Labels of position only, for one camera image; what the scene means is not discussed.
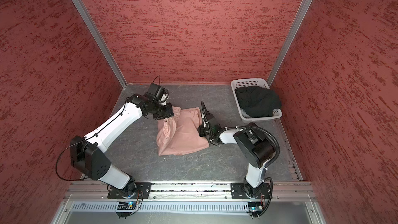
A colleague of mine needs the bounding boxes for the pink shorts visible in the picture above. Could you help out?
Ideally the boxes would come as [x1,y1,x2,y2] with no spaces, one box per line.
[156,107,209,156]

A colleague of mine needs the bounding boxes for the black shorts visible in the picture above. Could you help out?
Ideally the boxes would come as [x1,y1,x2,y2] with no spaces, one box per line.
[234,86,282,118]

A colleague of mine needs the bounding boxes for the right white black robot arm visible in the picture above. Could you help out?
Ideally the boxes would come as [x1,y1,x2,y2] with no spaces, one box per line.
[198,112,280,199]

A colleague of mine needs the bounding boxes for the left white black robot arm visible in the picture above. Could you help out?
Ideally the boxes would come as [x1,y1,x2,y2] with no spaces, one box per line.
[70,94,174,199]

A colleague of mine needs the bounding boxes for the right green circuit board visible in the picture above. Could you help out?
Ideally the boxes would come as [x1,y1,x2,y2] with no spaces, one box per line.
[247,202,263,215]

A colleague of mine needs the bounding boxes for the green circuit board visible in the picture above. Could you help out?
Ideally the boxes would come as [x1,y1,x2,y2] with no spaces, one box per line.
[247,202,263,215]
[116,202,136,212]

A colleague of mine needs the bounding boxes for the left green circuit board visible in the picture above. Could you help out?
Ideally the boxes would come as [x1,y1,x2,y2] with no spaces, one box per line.
[116,202,136,212]

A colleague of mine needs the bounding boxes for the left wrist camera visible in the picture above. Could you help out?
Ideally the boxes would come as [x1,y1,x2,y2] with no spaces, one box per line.
[145,83,169,105]

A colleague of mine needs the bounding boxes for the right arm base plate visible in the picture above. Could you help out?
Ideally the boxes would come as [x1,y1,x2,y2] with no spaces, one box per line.
[230,183,271,200]

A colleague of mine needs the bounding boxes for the right black corrugated cable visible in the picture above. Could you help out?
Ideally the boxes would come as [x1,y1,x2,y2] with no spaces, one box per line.
[200,101,280,217]

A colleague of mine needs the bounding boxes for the white slotted cable duct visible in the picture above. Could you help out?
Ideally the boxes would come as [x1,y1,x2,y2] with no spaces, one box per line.
[69,202,248,215]

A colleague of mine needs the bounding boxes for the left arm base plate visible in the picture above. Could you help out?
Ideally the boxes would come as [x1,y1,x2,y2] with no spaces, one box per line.
[107,183,152,200]

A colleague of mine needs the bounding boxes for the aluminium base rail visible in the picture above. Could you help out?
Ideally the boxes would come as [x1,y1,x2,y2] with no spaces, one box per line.
[62,180,318,202]

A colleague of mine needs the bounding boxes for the right aluminium corner post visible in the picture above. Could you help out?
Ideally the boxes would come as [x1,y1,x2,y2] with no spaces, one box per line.
[267,0,313,86]

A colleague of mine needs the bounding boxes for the aluminium corner post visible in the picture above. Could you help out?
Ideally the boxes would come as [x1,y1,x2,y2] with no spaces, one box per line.
[72,0,128,89]
[267,0,313,86]

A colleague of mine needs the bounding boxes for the left aluminium corner post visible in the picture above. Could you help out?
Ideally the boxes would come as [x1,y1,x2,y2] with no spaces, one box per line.
[72,0,128,89]

